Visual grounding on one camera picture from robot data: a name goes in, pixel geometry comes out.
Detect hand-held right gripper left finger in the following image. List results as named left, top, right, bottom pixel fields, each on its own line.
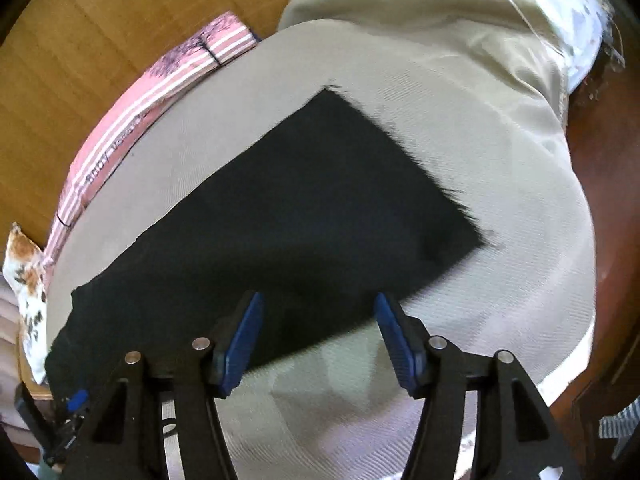
left=75, top=291, right=265, bottom=480

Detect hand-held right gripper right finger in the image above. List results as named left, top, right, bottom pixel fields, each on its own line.
left=374, top=292, right=583, bottom=480

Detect black pants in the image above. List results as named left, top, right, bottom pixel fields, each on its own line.
left=44, top=85, right=488, bottom=401

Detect pale curtain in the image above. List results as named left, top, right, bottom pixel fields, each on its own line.
left=0, top=280, right=21, bottom=431

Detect floral pillow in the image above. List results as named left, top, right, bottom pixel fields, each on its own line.
left=2, top=222, right=51, bottom=386

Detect grey striped cloth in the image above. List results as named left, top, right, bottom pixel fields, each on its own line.
left=599, top=400, right=640, bottom=458

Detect pink striped pillow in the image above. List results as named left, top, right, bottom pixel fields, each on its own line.
left=42, top=10, right=257, bottom=266

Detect beige blanket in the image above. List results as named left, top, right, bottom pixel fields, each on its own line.
left=277, top=0, right=571, bottom=126

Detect wooden headboard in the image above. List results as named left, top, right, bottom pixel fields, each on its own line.
left=0, top=0, right=358, bottom=246

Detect white floral cloth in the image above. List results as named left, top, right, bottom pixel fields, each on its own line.
left=425, top=0, right=626, bottom=96

